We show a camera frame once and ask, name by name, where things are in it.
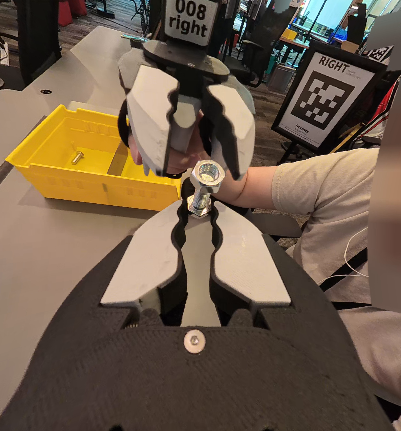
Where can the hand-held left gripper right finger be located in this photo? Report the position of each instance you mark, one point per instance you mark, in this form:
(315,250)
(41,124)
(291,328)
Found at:
(251,266)

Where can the silver hex bolt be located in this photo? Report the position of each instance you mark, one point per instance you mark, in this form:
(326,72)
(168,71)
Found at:
(77,158)
(199,200)

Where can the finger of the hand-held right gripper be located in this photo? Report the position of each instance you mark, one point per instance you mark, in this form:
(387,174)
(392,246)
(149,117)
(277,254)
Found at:
(150,111)
(237,118)

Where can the grey waste bin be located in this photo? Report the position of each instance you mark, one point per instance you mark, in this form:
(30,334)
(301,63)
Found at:
(281,77)

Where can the person's right forearm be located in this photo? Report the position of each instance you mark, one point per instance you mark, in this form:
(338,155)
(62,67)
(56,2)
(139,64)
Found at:
(254,183)

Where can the black office chair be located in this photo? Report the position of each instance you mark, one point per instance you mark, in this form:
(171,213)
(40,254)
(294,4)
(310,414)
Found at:
(38,40)
(257,43)

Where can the silver hex nut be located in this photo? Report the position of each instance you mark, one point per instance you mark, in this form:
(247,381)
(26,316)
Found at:
(195,180)

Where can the dark grey chair armrest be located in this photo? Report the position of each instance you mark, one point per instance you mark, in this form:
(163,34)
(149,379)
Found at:
(277,224)

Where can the black framed marker sign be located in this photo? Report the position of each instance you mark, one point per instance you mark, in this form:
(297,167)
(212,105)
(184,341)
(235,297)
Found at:
(328,101)

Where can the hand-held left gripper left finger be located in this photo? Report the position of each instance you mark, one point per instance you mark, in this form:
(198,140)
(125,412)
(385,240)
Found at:
(146,262)

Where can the yellow plastic bin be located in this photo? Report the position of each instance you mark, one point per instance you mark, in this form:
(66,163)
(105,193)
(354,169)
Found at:
(86,188)

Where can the person's right hand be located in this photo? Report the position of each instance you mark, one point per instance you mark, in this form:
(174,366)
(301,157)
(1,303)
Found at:
(187,158)

